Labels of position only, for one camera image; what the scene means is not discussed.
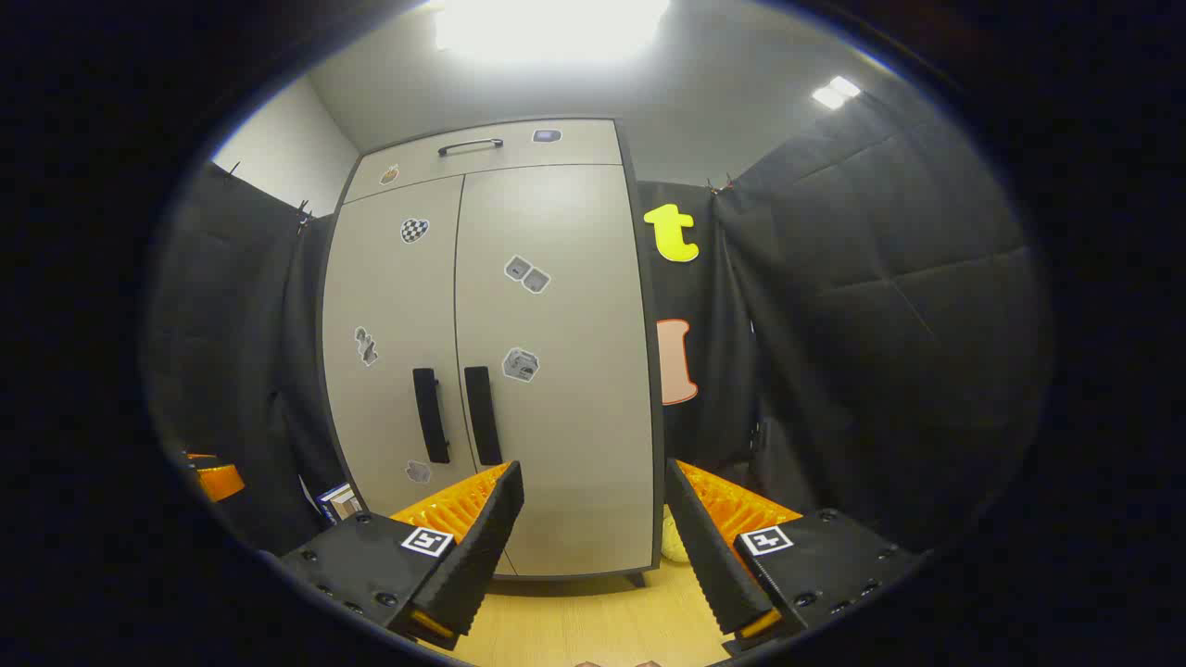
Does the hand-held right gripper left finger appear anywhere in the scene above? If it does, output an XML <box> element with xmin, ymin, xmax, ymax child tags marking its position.
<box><xmin>278</xmin><ymin>460</ymin><xmax>525</xmax><ymax>649</ymax></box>

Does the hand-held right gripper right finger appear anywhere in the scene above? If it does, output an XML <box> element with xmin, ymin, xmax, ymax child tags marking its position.
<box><xmin>664</xmin><ymin>458</ymin><xmax>927</xmax><ymax>657</ymax></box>

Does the grey double-door shoe cabinet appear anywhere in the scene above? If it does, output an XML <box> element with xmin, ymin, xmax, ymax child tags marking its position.
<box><xmin>317</xmin><ymin>116</ymin><xmax>666</xmax><ymax>586</ymax></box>

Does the cabinet door with box stickers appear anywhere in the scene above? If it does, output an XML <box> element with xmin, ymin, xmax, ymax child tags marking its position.
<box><xmin>454</xmin><ymin>164</ymin><xmax>661</xmax><ymax>577</ymax></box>

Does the cabinet door with checkered sticker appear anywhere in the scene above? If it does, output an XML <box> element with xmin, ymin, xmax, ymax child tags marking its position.
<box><xmin>322</xmin><ymin>176</ymin><xmax>483</xmax><ymax>520</ymax></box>

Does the pale yellow soft object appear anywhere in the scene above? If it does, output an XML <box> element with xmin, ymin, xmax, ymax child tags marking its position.
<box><xmin>661</xmin><ymin>505</ymin><xmax>691</xmax><ymax>564</ymax></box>

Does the white and dark book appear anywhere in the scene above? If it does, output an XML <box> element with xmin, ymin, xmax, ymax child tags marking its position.
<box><xmin>315</xmin><ymin>482</ymin><xmax>364</xmax><ymax>527</ymax></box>

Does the black backdrop cloth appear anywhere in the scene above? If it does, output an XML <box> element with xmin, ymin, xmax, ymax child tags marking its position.
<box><xmin>148</xmin><ymin>88</ymin><xmax>1053</xmax><ymax>557</ymax></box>

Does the small ceiling light panel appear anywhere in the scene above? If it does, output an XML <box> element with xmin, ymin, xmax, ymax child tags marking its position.
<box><xmin>813</xmin><ymin>76</ymin><xmax>863</xmax><ymax>110</ymax></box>

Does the large ceiling light panel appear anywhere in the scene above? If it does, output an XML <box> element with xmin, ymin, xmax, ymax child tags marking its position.
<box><xmin>434</xmin><ymin>0</ymin><xmax>670</xmax><ymax>64</ymax></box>

